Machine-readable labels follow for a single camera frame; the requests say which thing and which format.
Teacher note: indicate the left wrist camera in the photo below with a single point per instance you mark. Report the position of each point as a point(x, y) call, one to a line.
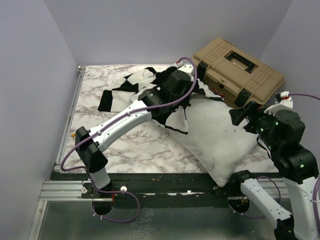
point(180, 81)

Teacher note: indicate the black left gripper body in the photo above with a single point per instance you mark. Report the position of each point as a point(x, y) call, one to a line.
point(185, 103)

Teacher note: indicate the white pillow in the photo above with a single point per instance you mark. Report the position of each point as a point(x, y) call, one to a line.
point(213, 139)

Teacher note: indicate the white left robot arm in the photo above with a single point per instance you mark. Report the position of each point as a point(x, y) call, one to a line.
point(91, 144)

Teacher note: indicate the tan plastic toolbox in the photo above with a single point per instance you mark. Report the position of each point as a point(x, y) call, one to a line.
point(235, 75)

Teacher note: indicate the black and white checkered pillowcase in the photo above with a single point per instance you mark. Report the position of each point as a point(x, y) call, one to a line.
point(123, 92)

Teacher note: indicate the aluminium left side rail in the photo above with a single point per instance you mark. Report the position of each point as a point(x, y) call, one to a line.
point(66, 132)

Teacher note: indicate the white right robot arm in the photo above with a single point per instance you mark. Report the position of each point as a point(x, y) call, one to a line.
point(299, 171)

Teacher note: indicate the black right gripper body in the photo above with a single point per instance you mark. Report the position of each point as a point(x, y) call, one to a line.
point(259, 122)

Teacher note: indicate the black front mounting rail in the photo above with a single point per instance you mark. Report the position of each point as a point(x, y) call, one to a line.
point(157, 190)

